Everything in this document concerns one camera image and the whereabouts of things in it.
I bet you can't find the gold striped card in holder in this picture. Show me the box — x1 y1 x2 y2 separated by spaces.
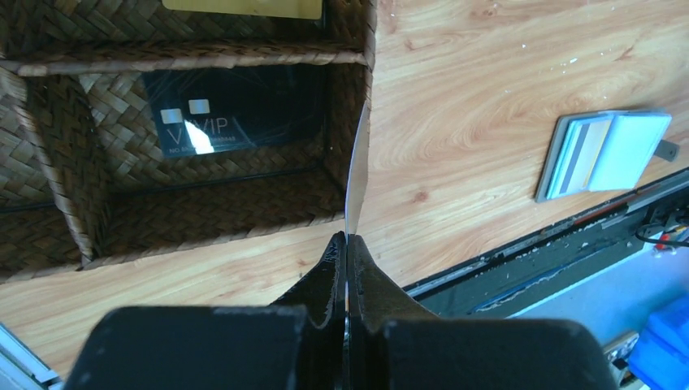
557 116 612 196

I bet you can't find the blue plastic bin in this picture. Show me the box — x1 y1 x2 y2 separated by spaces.
628 294 688 390

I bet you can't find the black vip card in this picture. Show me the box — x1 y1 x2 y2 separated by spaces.
344 103 370 238
142 64 326 158

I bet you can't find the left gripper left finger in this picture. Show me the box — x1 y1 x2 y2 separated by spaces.
66 232 346 389

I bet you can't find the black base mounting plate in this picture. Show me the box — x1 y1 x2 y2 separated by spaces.
405 170 688 319

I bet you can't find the gold card in basket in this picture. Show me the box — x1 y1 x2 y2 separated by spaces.
162 0 323 20

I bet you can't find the grey card holder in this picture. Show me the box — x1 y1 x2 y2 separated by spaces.
535 109 672 203

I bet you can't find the brown woven divided basket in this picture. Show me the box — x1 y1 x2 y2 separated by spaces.
1 1 377 283

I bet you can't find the black VIP card in basket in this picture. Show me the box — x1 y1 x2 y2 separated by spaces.
142 64 326 158

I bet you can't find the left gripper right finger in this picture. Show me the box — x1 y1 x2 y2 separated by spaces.
347 235 617 389

